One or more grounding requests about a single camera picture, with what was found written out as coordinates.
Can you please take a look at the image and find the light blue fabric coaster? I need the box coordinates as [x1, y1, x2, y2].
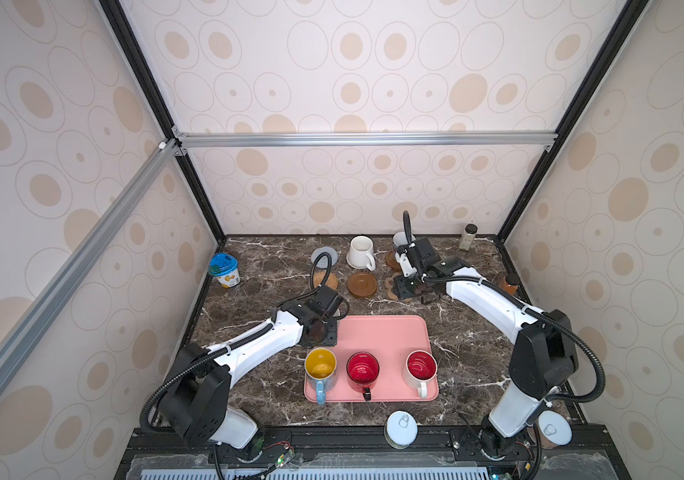
[311, 246, 339, 269]

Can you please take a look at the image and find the light blue mug white inside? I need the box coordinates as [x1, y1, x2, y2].
[392, 231, 411, 249]

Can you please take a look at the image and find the white mug red inside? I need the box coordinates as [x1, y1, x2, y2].
[403, 350, 438, 400]

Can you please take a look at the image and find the paw shaped wooden coaster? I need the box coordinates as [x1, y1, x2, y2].
[384, 275, 399, 301]

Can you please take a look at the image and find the brown wooden round coaster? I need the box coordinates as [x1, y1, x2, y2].
[385, 251, 401, 271]

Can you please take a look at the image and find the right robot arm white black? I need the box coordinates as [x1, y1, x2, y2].
[394, 262, 606, 460]

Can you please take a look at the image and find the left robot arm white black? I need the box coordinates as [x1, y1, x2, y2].
[139, 297, 349, 451]

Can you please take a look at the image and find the blue mug yellow inside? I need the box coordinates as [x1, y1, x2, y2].
[304, 347, 338, 405]

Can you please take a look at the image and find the clear bottle black cap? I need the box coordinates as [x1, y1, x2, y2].
[458, 223, 478, 251]

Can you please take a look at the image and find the pink plastic tray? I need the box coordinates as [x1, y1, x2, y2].
[326, 315, 440, 403]

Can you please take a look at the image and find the black mug red inside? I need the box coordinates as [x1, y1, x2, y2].
[346, 351, 380, 402]

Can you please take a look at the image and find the amber bottle dark cap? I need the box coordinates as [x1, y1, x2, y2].
[498, 273, 521, 296]

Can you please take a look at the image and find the blue lid snack tub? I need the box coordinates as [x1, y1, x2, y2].
[209, 253, 241, 288]

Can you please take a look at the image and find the white round lid container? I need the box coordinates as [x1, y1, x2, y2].
[384, 411, 419, 449]

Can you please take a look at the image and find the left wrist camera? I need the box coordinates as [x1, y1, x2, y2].
[306, 285, 343, 317]

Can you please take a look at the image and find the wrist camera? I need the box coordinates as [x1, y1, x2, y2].
[396, 238, 441, 278]
[306, 285, 343, 317]

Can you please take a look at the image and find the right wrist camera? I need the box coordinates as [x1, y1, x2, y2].
[396, 238, 441, 278]

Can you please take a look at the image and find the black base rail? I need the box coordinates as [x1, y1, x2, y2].
[115, 424, 630, 479]

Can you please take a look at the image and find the horizontal aluminium frame bar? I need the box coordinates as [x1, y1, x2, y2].
[178, 130, 558, 148]

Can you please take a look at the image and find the slanted aluminium frame bar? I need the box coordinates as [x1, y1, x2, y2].
[0, 138, 181, 396]

